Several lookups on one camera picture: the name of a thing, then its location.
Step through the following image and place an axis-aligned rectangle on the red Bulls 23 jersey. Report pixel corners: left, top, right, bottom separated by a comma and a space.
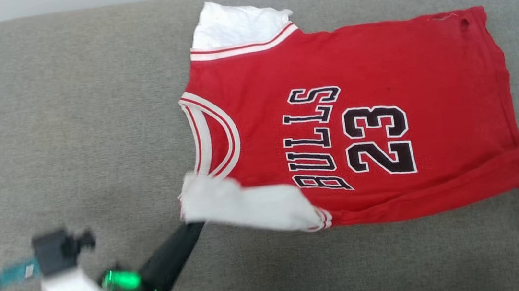
158, 0, 519, 246

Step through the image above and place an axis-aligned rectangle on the grey fabric sofa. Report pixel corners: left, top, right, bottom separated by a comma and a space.
0, 0, 519, 291

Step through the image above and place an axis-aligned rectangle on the teal label tag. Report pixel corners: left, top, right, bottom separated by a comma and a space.
0, 257, 42, 291

